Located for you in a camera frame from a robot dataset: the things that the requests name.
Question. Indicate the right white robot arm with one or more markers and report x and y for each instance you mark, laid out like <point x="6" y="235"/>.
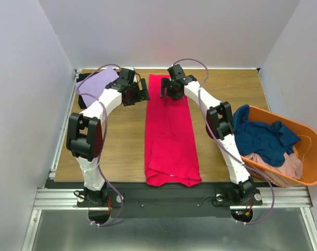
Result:
<point x="219" y="126"/>

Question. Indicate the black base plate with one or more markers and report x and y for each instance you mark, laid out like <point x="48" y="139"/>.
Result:
<point x="140" y="200"/>

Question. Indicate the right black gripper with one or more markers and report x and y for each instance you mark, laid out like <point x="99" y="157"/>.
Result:
<point x="163" y="88"/>

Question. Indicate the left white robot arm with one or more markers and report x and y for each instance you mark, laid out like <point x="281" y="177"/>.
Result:
<point x="85" y="136"/>

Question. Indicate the navy blue t shirt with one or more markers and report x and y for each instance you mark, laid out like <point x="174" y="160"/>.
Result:
<point x="269" y="141"/>

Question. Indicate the orange plastic basket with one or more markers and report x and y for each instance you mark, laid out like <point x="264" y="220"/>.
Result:
<point x="305" y="150"/>

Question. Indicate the folded lilac t shirt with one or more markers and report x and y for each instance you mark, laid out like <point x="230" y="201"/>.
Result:
<point x="95" y="85"/>

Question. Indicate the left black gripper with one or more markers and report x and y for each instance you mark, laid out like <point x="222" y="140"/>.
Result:
<point x="139" y="97"/>

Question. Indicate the red t shirt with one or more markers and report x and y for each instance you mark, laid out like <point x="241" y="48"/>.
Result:
<point x="170" y="149"/>

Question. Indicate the pink t shirt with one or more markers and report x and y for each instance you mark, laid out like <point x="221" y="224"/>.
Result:
<point x="283" y="167"/>

